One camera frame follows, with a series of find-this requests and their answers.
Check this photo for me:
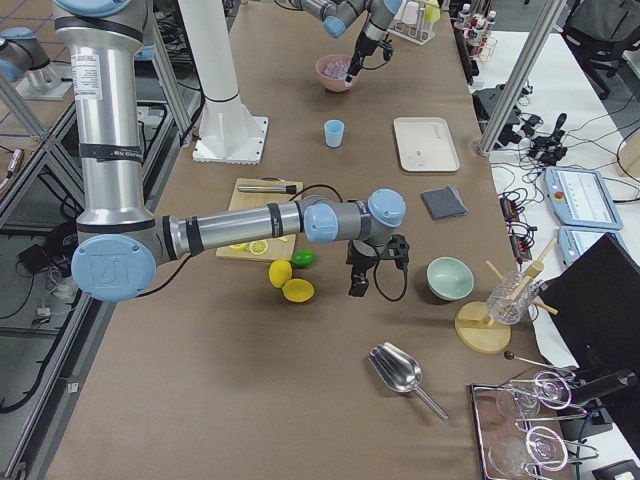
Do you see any yellow lemon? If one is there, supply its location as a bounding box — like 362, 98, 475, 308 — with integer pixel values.
268, 259, 293, 289
282, 278, 315, 303

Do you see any clear glass on stand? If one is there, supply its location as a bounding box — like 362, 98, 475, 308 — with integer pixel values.
486, 271, 539, 325

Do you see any blue teach pendant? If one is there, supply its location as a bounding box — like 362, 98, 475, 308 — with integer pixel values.
557, 225, 626, 267
544, 166, 624, 230

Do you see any wooden cup tree stand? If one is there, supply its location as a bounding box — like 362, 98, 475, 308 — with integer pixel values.
455, 238, 558, 354

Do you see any steel ice scoop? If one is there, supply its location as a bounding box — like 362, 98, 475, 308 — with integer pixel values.
368, 342, 449, 421

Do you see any yellow plastic cup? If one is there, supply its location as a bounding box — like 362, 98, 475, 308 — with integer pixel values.
424, 0, 441, 24

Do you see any wooden cutting board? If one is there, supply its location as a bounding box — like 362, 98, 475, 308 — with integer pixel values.
216, 178, 303, 262

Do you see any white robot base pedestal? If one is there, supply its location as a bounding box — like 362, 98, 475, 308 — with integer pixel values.
179, 0, 269, 165

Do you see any green lime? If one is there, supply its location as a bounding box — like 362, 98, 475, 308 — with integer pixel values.
291, 248, 317, 269

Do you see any pink bowl of ice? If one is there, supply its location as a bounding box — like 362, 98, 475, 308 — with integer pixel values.
315, 54, 358, 93

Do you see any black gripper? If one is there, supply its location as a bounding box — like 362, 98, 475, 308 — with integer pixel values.
344, 27, 393, 85
346, 234, 410, 298

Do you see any grey folded cloth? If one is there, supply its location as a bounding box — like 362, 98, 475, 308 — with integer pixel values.
421, 186, 468, 220

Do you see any light blue plastic cup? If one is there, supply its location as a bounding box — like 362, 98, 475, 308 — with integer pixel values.
323, 119, 345, 148

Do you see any mint green bowl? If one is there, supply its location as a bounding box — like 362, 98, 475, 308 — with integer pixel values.
426, 257, 475, 301

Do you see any cream rabbit serving tray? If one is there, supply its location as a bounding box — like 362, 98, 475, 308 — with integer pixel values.
393, 117, 460, 173

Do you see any aluminium frame post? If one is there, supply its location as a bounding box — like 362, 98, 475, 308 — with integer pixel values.
478, 0, 566, 157

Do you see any steel black-tipped muddler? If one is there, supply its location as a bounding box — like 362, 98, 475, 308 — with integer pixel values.
237, 184, 298, 195

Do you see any dark tray of glasses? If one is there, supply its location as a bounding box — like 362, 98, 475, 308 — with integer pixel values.
470, 370, 599, 479

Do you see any white wire cup rack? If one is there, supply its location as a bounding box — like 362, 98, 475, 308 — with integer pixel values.
388, 0, 437, 46

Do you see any lemon half slice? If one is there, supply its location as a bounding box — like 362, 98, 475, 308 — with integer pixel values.
248, 240, 269, 255

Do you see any white plastic cup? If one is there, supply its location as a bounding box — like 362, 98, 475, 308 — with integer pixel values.
402, 1, 420, 26

